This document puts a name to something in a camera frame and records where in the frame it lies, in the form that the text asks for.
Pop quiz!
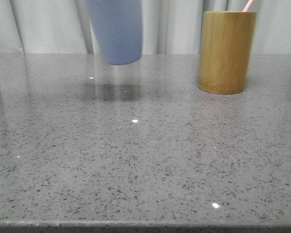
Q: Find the blue plastic cup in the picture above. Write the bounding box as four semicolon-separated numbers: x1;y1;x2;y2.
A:
85;0;143;65

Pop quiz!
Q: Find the bamboo cylindrical holder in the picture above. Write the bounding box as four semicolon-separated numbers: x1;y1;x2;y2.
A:
198;11;256;94

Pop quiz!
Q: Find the grey pleated curtain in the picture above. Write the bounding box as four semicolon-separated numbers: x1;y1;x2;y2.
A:
0;0;291;54

